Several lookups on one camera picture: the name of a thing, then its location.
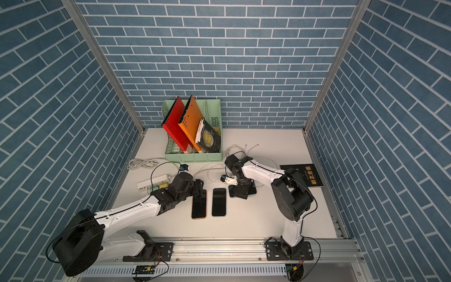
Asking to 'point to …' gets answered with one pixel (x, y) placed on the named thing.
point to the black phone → (219, 202)
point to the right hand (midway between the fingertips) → (246, 186)
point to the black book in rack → (207, 138)
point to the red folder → (171, 123)
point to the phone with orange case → (199, 206)
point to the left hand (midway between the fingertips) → (203, 184)
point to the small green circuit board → (144, 269)
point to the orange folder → (191, 120)
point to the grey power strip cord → (136, 163)
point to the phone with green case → (242, 191)
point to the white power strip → (147, 184)
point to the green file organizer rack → (211, 110)
